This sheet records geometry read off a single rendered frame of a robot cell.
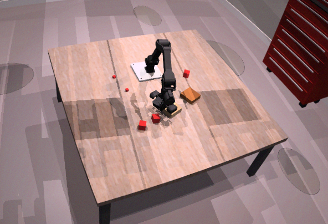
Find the orange square block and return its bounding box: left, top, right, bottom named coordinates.
left=180, top=87, right=201, bottom=104

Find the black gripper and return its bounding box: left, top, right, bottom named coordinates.
left=150, top=90, right=178, bottom=114

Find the red cube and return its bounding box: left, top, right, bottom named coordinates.
left=138, top=120, right=146, bottom=131
left=183, top=69, right=190, bottom=78
left=151, top=114, right=160, bottom=124

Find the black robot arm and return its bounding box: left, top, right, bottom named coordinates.
left=144, top=39, right=176, bottom=109

